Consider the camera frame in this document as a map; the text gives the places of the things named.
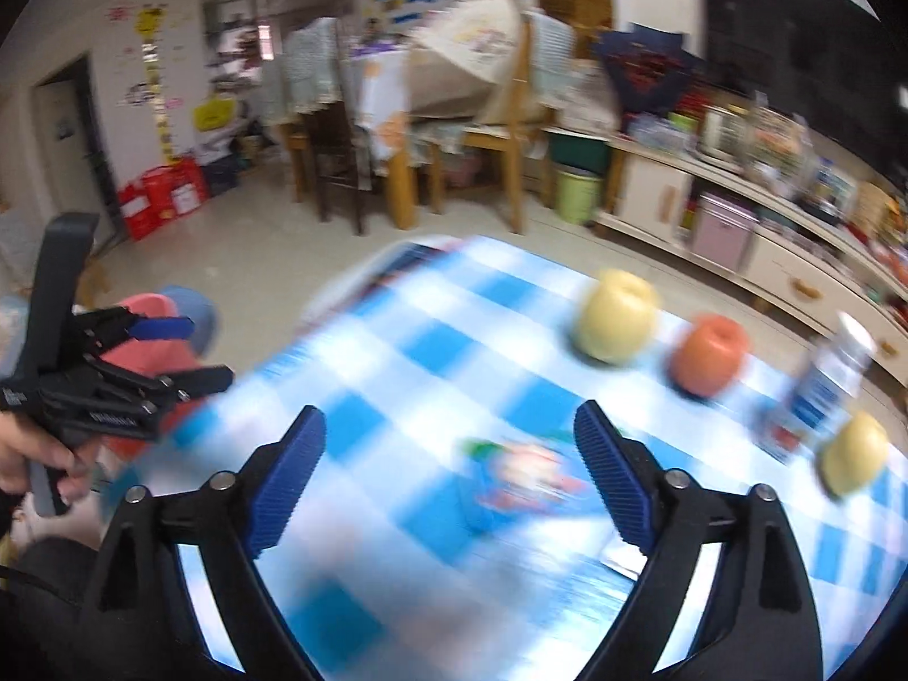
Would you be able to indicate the red cardboard boxes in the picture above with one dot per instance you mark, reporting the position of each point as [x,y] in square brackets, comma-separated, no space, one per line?
[163,198]

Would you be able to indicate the giraffe wall sticker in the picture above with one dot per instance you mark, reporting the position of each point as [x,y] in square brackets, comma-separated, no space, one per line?
[152,78]

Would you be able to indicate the person's left hand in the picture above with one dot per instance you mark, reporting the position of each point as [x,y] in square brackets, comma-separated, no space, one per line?
[28,440]

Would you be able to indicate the wooden chair with crochet cover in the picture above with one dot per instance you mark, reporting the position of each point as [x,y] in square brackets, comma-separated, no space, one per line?
[539,85]

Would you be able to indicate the pink plastic bin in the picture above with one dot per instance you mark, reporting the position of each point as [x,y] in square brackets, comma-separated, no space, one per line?
[149,355]

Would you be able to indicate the colourful snack packet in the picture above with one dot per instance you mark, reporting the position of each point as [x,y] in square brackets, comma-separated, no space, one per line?
[518,479]

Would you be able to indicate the light green waste bin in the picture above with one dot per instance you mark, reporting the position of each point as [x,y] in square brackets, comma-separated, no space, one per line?
[578,195]

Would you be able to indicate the red apple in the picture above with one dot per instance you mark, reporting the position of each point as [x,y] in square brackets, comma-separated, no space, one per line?
[709,358]

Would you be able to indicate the pink storage box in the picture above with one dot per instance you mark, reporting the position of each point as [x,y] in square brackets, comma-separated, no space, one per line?
[723,230]

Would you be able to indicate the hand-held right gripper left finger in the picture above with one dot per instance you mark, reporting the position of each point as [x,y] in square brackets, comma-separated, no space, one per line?
[291,486]

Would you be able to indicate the blue white checkered tablecloth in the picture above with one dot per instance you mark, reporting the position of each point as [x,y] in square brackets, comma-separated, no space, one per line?
[397,383]

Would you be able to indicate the white blue yogurt bottle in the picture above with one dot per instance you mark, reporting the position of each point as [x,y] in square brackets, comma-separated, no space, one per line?
[823,383]

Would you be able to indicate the white kettle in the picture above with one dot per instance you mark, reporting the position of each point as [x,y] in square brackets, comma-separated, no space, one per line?
[720,131]

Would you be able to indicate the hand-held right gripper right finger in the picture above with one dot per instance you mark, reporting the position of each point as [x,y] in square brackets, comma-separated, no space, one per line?
[617,489]

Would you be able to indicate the yellow bag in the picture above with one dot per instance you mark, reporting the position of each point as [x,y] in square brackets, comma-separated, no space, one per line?
[213,115]

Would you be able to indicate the dark chair with crochet cover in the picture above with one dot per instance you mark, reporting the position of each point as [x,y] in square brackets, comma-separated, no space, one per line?
[319,113]

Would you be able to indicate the yellow apple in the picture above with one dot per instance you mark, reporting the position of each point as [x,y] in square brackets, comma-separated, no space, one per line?
[616,319]
[855,457]

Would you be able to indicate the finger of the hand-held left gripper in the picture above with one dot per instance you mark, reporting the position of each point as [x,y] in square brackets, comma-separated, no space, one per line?
[163,328]
[202,379]

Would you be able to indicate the dark blue flower bouquet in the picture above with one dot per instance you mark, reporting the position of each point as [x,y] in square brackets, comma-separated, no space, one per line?
[645,74]

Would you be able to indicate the table with printed cloth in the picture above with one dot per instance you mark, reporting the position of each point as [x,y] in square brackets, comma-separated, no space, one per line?
[397,106]

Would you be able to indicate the blue plastic container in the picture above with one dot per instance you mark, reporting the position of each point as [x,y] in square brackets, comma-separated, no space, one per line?
[195,312]

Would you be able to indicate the cream low cabinet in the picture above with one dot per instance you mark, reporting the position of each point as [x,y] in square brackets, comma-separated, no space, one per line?
[780,262]

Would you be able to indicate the black television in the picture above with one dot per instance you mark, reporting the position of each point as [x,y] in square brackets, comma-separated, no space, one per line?
[794,35]

